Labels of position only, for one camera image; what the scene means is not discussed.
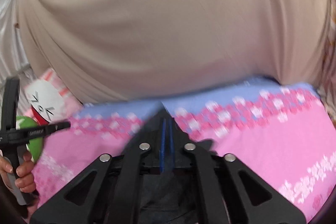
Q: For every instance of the white rabbit face pillow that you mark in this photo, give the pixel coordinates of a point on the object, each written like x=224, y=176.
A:
x=46, y=95

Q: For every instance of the green pillow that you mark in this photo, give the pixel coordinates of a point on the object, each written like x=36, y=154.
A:
x=36, y=148

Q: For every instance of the pink floral bed sheet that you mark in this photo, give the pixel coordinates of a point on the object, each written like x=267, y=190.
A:
x=262, y=148

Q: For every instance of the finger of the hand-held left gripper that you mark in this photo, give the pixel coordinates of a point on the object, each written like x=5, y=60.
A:
x=47, y=130

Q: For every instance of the person's left hand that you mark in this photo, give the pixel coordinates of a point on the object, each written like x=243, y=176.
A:
x=26, y=174

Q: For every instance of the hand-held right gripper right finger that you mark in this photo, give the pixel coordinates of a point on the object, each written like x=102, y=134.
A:
x=210, y=182

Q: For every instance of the beige cloth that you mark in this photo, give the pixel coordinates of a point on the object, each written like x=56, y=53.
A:
x=170, y=16

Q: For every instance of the white cloth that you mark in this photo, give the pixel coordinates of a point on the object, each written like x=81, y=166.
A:
x=10, y=43

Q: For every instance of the dark grey pants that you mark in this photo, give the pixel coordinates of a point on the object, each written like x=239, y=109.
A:
x=165, y=200

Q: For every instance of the pale patterned cloth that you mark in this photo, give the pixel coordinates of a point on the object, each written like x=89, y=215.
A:
x=330, y=69

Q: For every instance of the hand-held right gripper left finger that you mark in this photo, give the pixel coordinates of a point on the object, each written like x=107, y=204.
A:
x=120, y=182

